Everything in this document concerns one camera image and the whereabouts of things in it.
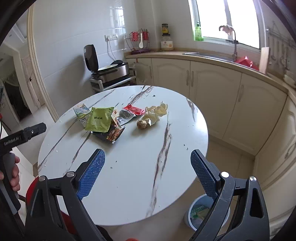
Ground yellow-white wrapper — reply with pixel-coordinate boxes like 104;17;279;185
144;101;168;126

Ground silver grey printed packet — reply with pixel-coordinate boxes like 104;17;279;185
116;109;137;126

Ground brown round lump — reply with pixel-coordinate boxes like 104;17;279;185
136;119;149;130

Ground person's left hand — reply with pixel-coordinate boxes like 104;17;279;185
0;156;21;192

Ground white teal snack packet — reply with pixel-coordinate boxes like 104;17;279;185
73;104;92;128

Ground green dish soap bottle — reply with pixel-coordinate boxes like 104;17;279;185
194;21;204;42

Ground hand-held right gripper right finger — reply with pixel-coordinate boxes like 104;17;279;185
190;149;271;241

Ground white power cord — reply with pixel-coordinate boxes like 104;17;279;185
107;39;116;62

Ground wooden cutting board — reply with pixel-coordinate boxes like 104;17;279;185
259;46;271;73

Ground metal kitchen faucet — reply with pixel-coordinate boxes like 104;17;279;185
219;25;239;61

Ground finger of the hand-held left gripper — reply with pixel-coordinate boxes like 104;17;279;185
21;123;47;141

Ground dark snack packet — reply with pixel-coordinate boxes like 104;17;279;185
91;123;125;144

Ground cream kitchen base cabinets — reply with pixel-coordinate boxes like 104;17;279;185
126;58;296;232

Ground red wire dish rack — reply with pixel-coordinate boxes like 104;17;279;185
125;29;151;53

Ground metal wall utensil rack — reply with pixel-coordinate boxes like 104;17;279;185
266;21;293;47

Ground red plastic basin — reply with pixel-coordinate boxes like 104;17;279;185
235;56;260;70

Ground red sauce packet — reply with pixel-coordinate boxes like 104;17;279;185
122;104;145;116

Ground blue plastic bin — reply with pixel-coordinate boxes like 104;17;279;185
184;194;231;230

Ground pale cloth on faucet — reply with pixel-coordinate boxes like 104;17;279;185
221;24;235;36

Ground stainless steel sink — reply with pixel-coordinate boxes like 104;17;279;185
183;51;237;63

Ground green snack packet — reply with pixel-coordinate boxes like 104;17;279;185
84;107;115;133

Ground beige kitchen countertop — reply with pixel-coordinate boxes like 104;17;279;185
124;50;296;98

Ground cream door frame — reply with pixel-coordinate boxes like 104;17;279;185
26;8;60;122

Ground round white marble table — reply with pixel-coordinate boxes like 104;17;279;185
38;85;208;226

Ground kitchen window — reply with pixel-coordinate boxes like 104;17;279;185
188;0;265;49

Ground black silver rice cooker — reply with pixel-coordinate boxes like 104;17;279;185
84;44;129;80

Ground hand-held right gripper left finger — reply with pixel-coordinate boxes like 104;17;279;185
24;149;105;241

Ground clear food jar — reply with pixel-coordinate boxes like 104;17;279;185
161;35;174;52

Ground white panel door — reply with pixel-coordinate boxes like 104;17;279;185
22;57;42;110

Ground green white checked packet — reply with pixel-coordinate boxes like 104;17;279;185
191;205;210;219

